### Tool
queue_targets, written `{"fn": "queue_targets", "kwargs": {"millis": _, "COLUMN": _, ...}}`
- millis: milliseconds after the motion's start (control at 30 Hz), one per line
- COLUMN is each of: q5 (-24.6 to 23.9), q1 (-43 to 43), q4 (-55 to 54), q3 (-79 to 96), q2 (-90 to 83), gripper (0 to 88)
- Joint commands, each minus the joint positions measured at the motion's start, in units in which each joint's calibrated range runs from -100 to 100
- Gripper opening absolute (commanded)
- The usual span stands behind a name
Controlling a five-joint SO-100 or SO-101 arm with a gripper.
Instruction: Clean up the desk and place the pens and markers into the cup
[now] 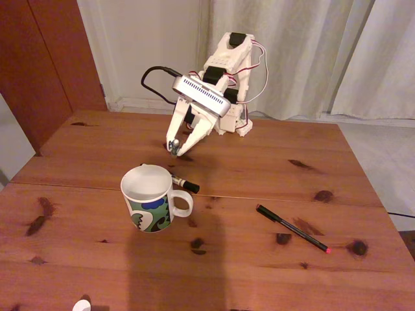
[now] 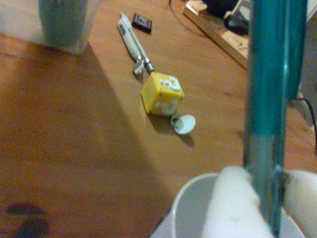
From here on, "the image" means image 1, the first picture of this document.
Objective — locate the teal pen with olive grip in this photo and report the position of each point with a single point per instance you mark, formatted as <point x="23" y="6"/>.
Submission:
<point x="174" y="145"/>

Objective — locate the black fineliner with red end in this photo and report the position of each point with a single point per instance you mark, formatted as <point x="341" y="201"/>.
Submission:
<point x="291" y="227"/>

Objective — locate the black and white marker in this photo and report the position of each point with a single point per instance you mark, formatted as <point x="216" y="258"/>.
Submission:
<point x="186" y="185"/>

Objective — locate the white mug green blue pattern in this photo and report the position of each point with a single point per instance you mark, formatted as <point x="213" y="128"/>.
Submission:
<point x="147" y="201"/>

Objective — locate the wide white curtain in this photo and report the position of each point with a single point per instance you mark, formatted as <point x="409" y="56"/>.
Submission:
<point x="308" y="48"/>

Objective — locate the brown wooden cabinet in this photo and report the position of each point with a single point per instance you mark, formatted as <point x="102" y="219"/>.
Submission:
<point x="39" y="64"/>

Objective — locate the narrow white curtain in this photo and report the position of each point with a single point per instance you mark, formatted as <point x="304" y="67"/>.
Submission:
<point x="386" y="64"/>

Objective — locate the small white round object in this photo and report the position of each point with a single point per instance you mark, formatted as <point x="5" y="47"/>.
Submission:
<point x="81" y="306"/>

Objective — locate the silver camera box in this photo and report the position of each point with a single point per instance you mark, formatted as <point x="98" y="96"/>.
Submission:
<point x="202" y="95"/>

